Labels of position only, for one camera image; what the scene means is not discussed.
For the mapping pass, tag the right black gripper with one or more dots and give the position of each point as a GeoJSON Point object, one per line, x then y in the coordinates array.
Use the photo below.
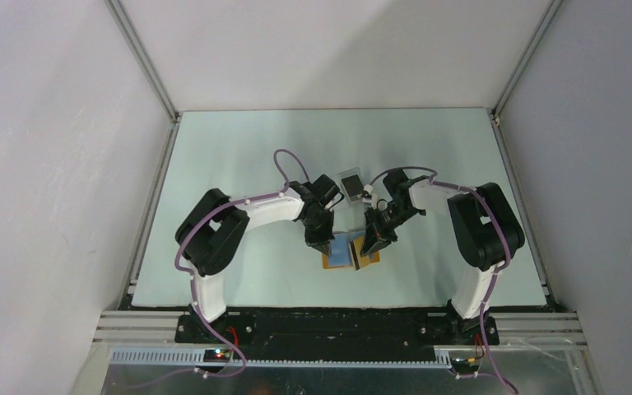
{"type": "Point", "coordinates": [377, 237]}

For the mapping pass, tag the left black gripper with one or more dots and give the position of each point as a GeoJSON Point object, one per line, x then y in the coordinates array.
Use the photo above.
{"type": "Point", "coordinates": [321, 239]}

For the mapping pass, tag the orange leather card holder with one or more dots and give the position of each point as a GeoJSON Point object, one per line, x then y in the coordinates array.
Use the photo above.
{"type": "Point", "coordinates": [345, 252]}

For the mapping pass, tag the clear plastic card tray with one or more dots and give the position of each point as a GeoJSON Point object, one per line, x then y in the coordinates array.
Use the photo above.
{"type": "Point", "coordinates": [346, 202]}

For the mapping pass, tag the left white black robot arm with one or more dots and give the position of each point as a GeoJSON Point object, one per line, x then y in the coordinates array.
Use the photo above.
{"type": "Point", "coordinates": [210, 235]}

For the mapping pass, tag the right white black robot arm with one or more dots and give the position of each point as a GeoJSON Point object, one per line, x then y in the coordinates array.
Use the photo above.
{"type": "Point", "coordinates": [487, 232]}

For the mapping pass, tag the black credit card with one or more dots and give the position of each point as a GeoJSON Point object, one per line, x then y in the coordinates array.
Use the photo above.
{"type": "Point", "coordinates": [353, 186]}

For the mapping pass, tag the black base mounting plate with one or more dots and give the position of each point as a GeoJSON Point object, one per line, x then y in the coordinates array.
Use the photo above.
{"type": "Point", "coordinates": [405, 334]}

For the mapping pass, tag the left controller circuit board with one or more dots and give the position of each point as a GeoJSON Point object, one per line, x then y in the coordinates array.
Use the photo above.
{"type": "Point", "coordinates": [217, 356]}

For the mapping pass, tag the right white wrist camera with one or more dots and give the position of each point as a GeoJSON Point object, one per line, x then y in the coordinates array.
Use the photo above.
{"type": "Point", "coordinates": [367, 194]}

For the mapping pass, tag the right aluminium frame rail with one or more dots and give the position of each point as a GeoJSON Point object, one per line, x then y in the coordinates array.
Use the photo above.
{"type": "Point", "coordinates": [496, 114]}

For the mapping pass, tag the grey slotted cable duct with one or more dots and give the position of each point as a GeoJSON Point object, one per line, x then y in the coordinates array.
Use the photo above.
{"type": "Point", "coordinates": [192, 357]}

